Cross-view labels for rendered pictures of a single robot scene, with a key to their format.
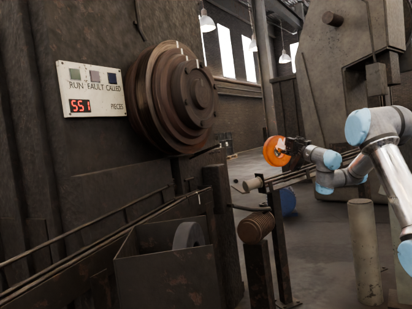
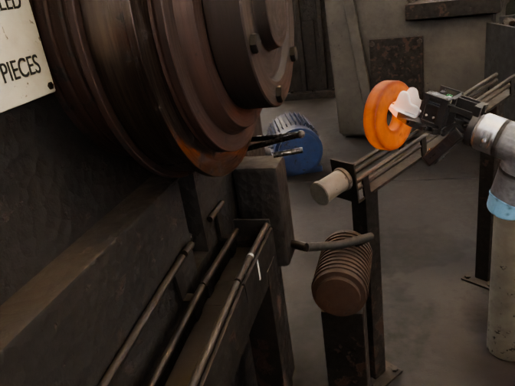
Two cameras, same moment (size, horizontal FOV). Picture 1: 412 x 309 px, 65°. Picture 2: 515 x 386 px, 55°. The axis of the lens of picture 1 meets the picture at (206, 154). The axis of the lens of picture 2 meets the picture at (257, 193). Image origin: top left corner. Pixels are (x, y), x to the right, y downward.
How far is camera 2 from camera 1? 69 cm
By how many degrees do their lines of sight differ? 24
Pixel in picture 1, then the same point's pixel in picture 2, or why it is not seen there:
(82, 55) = not seen: outside the picture
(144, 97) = (126, 39)
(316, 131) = (347, 17)
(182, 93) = (244, 17)
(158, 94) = (169, 22)
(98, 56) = not seen: outside the picture
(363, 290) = (504, 341)
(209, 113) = (280, 55)
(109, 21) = not seen: outside the picture
